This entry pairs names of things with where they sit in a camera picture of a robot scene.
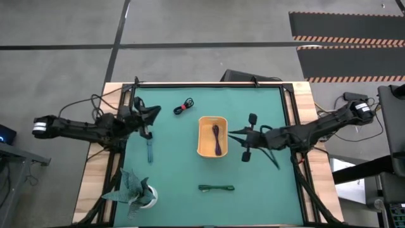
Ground black device with blue light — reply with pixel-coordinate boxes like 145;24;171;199
0;123;17;146

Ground light blue braided USB-C cable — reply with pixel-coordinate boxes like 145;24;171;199
146;132;154;164

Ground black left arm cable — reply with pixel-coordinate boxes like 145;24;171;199
58;87;124;118

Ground black striped floor mat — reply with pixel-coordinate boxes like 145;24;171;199
288;11;405;46
296;45;405;84

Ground green braided USB-C cable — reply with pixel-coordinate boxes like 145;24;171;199
198;184;235;193

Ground black flat monitor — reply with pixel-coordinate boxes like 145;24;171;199
220;69;283;84

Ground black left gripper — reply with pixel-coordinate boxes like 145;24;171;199
121;97;161;140

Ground dark purple braided USB-C cable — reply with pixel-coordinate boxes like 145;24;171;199
211;124;223;156

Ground green succulent plant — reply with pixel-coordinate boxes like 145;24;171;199
101;167;153;221

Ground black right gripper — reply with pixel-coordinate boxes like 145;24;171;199
228;113;270;162

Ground green table mat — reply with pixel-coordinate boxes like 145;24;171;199
113;87;305;227

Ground white round plant pot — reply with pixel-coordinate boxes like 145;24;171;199
139;185;158;209

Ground black USB-C cable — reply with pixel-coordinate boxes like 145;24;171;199
173;97;195;116

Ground yellow plastic basket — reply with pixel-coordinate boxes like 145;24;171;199
196;115;229;159

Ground black desk chair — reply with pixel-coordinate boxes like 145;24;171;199
377;84;405;178

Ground grey side desk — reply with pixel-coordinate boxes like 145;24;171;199
0;141;51;228

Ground black power adapter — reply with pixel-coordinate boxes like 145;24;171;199
343;92;369;103

